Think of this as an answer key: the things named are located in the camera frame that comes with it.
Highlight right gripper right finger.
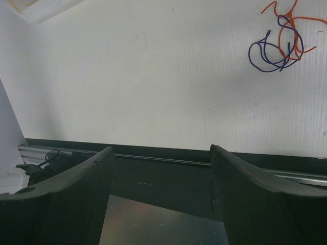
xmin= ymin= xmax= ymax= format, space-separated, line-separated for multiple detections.
xmin=210 ymin=144 xmax=326 ymax=244

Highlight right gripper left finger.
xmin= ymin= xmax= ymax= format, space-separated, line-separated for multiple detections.
xmin=1 ymin=147 xmax=114 ymax=244

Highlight aluminium front rail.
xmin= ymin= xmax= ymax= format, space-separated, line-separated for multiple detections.
xmin=18 ymin=142 xmax=326 ymax=188

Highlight white foam compartment tray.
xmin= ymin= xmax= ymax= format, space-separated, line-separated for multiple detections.
xmin=1 ymin=0 xmax=83 ymax=23

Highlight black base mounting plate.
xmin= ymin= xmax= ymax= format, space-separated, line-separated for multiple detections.
xmin=24 ymin=138 xmax=327 ymax=223

